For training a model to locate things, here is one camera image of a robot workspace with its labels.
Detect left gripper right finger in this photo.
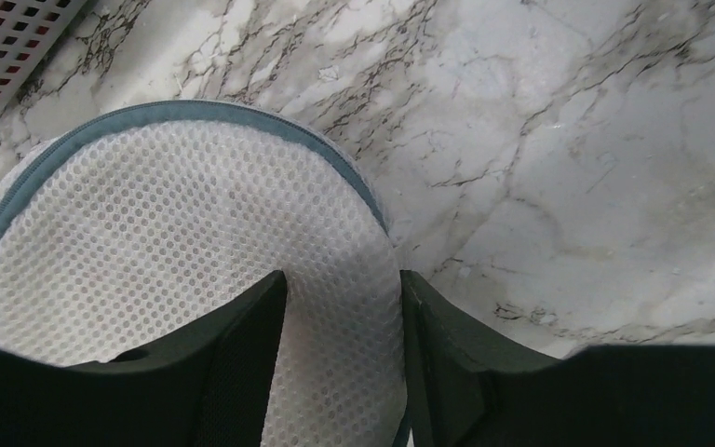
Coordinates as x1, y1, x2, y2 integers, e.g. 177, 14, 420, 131
400, 270, 556, 446

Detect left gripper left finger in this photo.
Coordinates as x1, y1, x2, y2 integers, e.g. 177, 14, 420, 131
67, 270, 289, 447

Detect white mesh laundry bag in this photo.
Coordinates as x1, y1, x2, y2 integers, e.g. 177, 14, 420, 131
0, 101, 408, 446

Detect white plastic basket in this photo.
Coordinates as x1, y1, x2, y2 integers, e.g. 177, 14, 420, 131
0, 0, 87, 112

